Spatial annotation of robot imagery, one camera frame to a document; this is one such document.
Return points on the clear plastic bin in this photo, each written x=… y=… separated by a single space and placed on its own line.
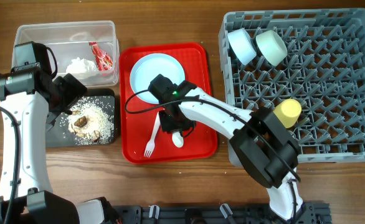
x=69 y=40

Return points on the red serving tray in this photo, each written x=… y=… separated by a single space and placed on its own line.
x=136 y=129

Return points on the white plastic fork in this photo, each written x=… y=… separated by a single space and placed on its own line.
x=150 y=144

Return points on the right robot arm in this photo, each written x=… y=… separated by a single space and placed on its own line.
x=264 y=147

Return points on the large light blue plate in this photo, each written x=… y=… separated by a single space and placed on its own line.
x=150 y=66

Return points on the yellow cup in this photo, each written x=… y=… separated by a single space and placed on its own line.
x=288 y=112

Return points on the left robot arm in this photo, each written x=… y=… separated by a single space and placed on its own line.
x=32 y=96

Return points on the light blue bowl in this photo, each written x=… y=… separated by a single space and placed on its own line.
x=240 y=42

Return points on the red snack wrapper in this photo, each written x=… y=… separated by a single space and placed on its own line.
x=103 y=61

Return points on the black waste tray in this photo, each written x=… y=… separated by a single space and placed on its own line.
x=103 y=97

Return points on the white plastic spoon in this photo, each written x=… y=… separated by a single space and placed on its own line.
x=177 y=139

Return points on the grey dishwasher rack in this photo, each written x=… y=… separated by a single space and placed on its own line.
x=324 y=70

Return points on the mint green bowl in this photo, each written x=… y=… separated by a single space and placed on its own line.
x=272 y=47

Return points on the rice and food scraps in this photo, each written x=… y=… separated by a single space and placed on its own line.
x=88 y=124

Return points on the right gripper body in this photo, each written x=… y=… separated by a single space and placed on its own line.
x=170 y=124

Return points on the white tissue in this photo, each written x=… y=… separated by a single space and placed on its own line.
x=82 y=68

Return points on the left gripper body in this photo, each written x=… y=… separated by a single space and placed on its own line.
x=67 y=93

